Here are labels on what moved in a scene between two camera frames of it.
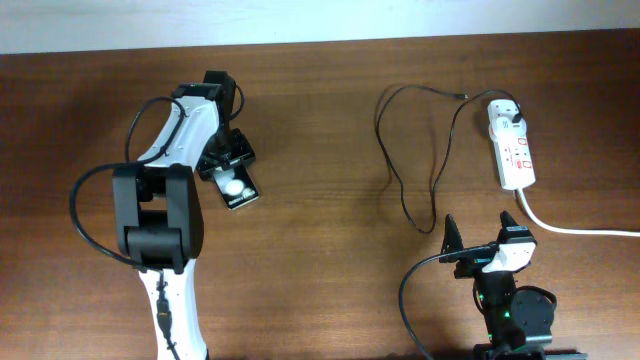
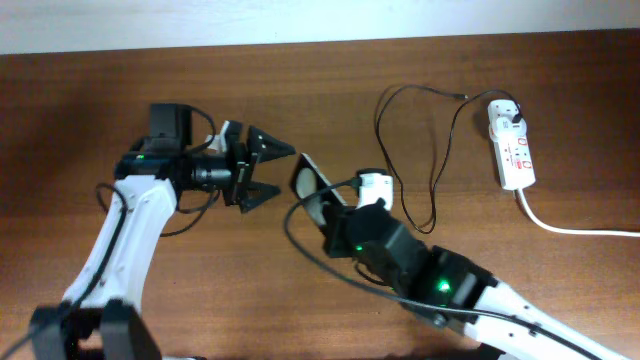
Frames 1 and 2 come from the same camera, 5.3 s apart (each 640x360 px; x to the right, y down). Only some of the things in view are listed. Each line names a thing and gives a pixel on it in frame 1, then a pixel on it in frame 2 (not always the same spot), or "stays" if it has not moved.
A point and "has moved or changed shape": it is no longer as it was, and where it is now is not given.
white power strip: [513, 158] stays
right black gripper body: [472, 266] -> [337, 243]
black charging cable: [515, 115] stays
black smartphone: [236, 186] has moved or changed shape
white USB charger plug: [504, 128] stays
